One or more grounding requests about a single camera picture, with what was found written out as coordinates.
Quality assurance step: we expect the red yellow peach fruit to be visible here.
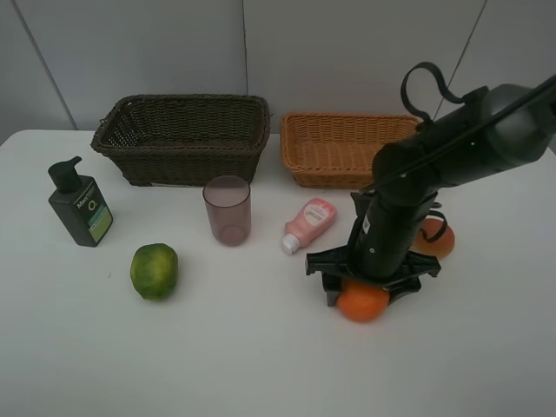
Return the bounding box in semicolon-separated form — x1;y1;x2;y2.
411;217;455;259

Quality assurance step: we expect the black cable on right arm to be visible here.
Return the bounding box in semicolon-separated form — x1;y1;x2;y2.
400;62;470;124

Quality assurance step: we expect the translucent purple plastic cup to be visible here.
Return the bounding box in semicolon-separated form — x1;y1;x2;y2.
202;175;251;247

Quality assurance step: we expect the dark green pump bottle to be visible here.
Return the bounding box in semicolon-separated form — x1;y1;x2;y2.
48;156;113;248

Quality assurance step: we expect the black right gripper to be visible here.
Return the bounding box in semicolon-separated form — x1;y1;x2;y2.
305;192;441;307

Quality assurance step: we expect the pink squeeze bottle white cap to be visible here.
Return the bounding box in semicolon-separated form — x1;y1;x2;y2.
281;198;337;255

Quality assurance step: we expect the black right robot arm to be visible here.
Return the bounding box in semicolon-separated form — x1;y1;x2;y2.
306;77;555;307

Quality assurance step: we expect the light orange wicker basket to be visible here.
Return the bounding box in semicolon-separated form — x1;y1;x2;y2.
280;112;419;189

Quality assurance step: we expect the orange mandarin fruit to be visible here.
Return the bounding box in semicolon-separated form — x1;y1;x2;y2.
336;281;389;322

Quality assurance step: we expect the green citrus fruit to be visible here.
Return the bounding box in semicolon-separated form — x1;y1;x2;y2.
130;243;179;301

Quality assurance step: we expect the dark brown wicker basket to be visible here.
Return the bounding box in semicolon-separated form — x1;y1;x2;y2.
91;94;270;187

